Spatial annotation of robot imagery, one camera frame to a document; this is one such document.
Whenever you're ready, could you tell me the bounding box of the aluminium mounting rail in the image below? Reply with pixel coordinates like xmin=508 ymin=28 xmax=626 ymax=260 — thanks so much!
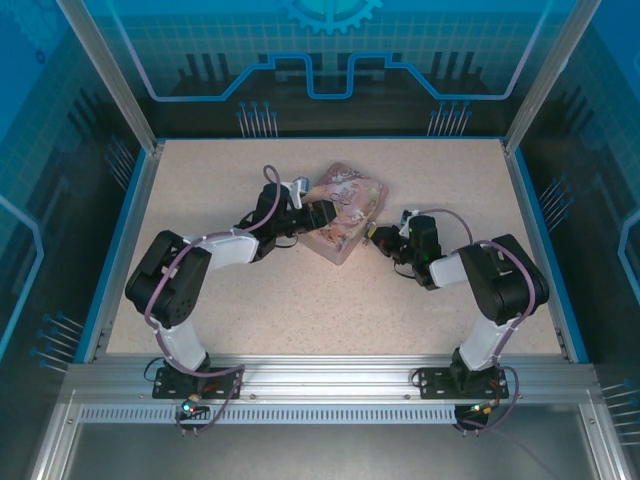
xmin=63 ymin=354 xmax=600 ymax=399

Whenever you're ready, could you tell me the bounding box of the white slotted cable duct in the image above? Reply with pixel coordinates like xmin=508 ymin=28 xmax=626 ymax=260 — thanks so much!
xmin=79 ymin=405 xmax=459 ymax=425

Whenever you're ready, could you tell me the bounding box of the aluminium side rail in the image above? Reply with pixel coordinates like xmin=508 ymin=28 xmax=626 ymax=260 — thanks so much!
xmin=82 ymin=143 xmax=162 ymax=365
xmin=503 ymin=143 xmax=591 ymax=365

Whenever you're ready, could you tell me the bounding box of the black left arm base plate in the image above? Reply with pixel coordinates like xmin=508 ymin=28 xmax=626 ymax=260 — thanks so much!
xmin=152 ymin=366 xmax=246 ymax=400

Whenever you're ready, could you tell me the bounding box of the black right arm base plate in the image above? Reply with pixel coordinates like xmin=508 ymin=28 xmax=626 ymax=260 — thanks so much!
xmin=417 ymin=366 xmax=519 ymax=400

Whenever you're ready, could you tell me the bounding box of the pink illustrated tin box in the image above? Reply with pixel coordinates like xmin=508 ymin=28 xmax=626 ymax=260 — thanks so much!
xmin=299 ymin=160 xmax=392 ymax=267

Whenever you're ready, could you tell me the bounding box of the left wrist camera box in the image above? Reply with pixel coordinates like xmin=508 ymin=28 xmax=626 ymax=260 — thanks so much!
xmin=286 ymin=176 xmax=314 ymax=207

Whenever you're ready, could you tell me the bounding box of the aluminium frame post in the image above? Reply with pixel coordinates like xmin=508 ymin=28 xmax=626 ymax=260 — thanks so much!
xmin=501 ymin=0 xmax=602 ymax=155
xmin=54 ymin=0 xmax=167 ymax=155

